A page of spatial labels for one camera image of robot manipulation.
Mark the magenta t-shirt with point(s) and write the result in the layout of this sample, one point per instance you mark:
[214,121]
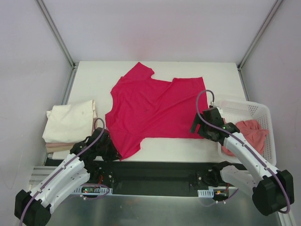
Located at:
[144,107]

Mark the left aluminium frame post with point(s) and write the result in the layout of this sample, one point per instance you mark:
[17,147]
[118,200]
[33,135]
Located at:
[49,20]

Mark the white cable duct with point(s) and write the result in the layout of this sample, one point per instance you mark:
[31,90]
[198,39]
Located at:
[92,190]
[209,193]

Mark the left white cable duct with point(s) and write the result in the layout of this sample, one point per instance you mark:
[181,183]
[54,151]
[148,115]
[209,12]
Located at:
[92,190]

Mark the right white cable duct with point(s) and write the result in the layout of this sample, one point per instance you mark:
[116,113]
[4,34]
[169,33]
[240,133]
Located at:
[209,193]

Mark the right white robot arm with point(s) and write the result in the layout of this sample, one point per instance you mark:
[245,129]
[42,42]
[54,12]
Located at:
[271,190]

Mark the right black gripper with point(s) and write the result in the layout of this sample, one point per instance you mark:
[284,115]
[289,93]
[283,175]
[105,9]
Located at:
[199,125]

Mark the right aluminium frame post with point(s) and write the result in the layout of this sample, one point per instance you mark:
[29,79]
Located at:
[266,22]

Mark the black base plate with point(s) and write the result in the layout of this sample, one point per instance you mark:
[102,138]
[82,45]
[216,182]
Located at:
[180,179]

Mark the white plastic basket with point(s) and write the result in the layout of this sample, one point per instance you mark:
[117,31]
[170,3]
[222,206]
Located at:
[235,111]

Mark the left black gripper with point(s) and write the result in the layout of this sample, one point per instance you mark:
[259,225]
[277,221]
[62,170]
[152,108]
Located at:
[111,150]

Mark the salmon pink t-shirt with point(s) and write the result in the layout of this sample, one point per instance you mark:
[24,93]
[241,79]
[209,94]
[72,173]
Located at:
[254,134]

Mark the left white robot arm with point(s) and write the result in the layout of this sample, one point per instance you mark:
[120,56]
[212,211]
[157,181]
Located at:
[78,170]

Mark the aluminium frame post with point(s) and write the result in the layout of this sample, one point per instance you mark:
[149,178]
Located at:
[266,22]
[49,20]

